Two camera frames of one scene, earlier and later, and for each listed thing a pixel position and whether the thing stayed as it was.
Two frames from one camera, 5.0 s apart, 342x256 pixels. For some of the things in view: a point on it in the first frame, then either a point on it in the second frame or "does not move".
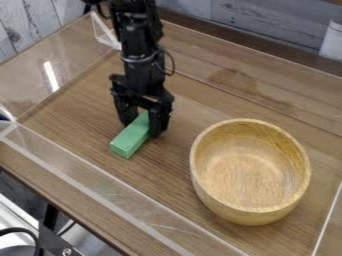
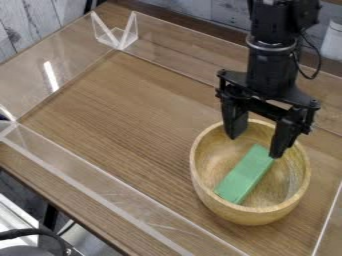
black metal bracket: [51, 244] does not move
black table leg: [51, 217] does not move
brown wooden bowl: [250, 170] does not move
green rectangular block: [131, 139] to [246, 174]
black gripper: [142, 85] to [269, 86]
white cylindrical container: [332, 43] does not move
